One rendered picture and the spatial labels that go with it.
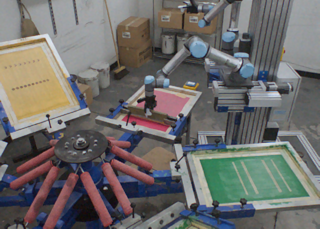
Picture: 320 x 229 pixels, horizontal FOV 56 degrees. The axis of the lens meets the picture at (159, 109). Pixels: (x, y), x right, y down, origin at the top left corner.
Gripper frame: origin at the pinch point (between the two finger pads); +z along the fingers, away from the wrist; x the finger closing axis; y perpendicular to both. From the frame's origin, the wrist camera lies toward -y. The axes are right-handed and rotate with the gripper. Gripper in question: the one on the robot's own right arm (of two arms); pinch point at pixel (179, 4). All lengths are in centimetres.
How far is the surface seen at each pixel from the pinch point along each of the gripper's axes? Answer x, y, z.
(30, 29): -38, 35, 180
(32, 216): -235, 25, -15
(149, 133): -139, 45, -31
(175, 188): -172, 53, -67
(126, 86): 71, 179, 131
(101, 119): -138, 45, 12
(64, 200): -223, 20, -27
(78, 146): -196, 9, -19
